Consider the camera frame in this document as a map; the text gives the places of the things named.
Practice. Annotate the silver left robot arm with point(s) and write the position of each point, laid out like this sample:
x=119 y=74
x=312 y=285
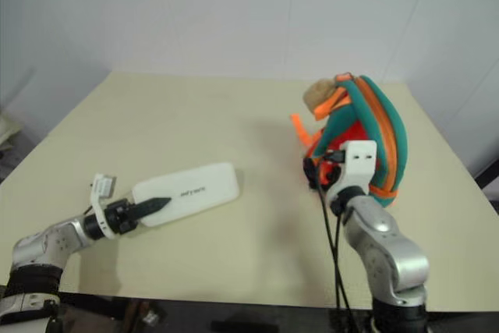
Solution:
x=47 y=241

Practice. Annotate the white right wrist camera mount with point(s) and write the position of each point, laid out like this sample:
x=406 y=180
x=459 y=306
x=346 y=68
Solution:
x=360 y=161

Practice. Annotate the dark furniture piece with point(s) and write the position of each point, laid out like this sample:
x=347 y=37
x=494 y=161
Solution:
x=487 y=188

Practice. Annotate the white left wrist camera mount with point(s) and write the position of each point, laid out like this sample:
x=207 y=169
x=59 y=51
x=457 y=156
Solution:
x=104 y=184

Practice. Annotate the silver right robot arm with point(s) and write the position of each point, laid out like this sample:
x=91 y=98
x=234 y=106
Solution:
x=384 y=243

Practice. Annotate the orange and teal backpack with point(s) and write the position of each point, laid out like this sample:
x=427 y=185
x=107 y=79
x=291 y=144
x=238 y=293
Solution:
x=376 y=126

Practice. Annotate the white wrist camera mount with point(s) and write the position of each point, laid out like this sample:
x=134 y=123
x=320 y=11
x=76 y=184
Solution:
x=360 y=161
x=104 y=184

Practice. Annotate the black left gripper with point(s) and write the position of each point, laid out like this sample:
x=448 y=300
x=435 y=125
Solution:
x=119 y=214

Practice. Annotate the white oblong box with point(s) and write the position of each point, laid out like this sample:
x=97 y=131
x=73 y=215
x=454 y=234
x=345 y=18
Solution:
x=195 y=192

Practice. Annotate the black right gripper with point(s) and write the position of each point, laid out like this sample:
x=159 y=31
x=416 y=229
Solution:
x=326 y=177

